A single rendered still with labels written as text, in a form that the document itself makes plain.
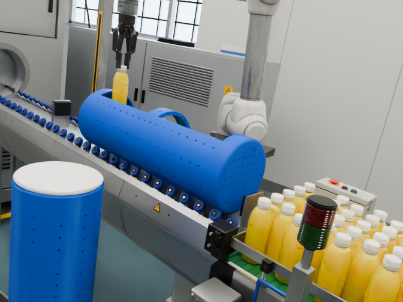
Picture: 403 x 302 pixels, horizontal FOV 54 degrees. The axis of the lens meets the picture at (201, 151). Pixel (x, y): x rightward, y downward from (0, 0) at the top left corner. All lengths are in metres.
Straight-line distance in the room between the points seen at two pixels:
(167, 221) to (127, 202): 0.24
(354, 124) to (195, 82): 1.66
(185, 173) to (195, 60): 2.00
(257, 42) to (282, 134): 2.62
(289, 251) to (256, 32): 0.99
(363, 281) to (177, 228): 0.67
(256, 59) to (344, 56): 2.38
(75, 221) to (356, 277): 0.82
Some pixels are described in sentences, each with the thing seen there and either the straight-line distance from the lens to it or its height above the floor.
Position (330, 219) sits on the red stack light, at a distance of 0.85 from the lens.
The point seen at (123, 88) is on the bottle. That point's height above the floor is 1.26.
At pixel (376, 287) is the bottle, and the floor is 1.03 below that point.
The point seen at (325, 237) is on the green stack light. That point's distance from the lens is 0.86.
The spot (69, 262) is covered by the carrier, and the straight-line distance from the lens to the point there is 1.36.
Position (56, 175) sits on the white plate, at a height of 1.04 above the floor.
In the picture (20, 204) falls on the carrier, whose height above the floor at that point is 0.97.
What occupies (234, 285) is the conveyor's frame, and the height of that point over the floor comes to 0.85.
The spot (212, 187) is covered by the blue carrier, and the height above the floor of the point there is 1.07.
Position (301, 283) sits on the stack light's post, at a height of 1.07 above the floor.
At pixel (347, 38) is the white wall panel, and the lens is 4.12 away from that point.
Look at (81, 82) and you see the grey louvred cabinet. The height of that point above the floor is 0.91.
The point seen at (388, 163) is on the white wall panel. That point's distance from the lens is 4.07.
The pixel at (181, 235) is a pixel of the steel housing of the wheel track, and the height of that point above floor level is 0.84.
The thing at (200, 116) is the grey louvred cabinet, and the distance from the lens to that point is 3.27.
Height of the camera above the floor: 1.54
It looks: 16 degrees down
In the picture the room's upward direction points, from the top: 10 degrees clockwise
